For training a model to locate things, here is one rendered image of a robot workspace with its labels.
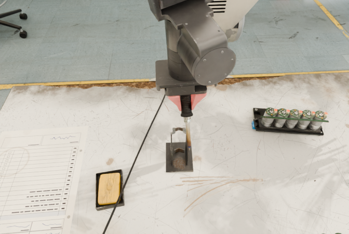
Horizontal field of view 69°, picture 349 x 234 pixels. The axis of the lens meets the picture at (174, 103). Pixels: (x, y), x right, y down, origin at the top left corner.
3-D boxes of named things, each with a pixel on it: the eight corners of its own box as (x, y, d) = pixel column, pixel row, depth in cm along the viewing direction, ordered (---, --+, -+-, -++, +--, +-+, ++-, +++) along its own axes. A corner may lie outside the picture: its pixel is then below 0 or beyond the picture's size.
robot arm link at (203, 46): (203, -54, 32) (139, -32, 31) (254, -19, 25) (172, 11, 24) (209, 27, 41) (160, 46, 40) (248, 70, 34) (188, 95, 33)
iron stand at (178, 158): (191, 159, 62) (191, 121, 60) (194, 177, 53) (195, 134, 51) (165, 160, 62) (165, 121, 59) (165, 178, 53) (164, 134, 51)
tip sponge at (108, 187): (97, 176, 55) (95, 173, 54) (122, 171, 56) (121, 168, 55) (96, 211, 50) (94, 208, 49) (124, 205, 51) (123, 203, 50)
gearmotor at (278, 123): (271, 121, 64) (277, 107, 60) (281, 121, 64) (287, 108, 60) (272, 128, 62) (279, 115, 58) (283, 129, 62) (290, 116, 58)
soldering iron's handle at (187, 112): (192, 113, 52) (187, 50, 49) (193, 117, 50) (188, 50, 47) (180, 114, 52) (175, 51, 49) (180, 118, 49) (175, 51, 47)
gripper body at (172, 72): (217, 88, 43) (222, 53, 37) (156, 93, 42) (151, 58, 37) (211, 64, 47) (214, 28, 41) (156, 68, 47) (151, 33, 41)
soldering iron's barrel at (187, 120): (192, 143, 53) (190, 114, 51) (192, 147, 51) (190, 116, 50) (185, 145, 53) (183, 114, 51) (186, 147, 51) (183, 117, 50)
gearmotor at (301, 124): (294, 122, 63) (301, 109, 60) (304, 123, 63) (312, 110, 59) (296, 130, 62) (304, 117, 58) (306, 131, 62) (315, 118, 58)
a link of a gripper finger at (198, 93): (205, 120, 49) (207, 84, 42) (168, 123, 48) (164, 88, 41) (200, 94, 53) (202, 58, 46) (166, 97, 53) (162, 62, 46)
